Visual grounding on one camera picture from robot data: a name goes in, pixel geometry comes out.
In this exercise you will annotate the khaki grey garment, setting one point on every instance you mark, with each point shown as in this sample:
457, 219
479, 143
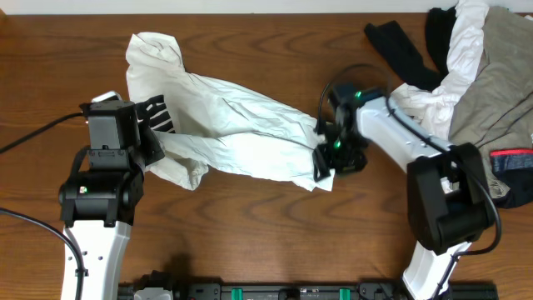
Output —
495, 113

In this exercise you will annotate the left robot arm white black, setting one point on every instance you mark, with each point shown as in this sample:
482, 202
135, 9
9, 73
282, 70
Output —
98, 199

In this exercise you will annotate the white t-shirt with black logo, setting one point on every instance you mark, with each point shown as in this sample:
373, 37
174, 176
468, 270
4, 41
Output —
204, 122

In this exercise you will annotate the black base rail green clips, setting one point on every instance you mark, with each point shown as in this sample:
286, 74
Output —
160, 285

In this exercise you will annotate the navy garment with red band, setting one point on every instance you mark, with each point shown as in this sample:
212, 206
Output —
513, 167

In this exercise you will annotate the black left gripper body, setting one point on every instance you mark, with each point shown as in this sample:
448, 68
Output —
146, 149

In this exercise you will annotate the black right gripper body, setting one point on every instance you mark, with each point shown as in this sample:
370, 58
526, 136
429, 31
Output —
345, 156

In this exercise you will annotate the black garment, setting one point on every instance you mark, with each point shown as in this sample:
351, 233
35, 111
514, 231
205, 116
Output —
400, 53

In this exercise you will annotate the white shirt in pile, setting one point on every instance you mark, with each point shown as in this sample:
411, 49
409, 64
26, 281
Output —
434, 110

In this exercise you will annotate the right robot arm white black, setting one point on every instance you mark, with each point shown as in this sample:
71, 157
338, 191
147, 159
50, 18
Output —
447, 198

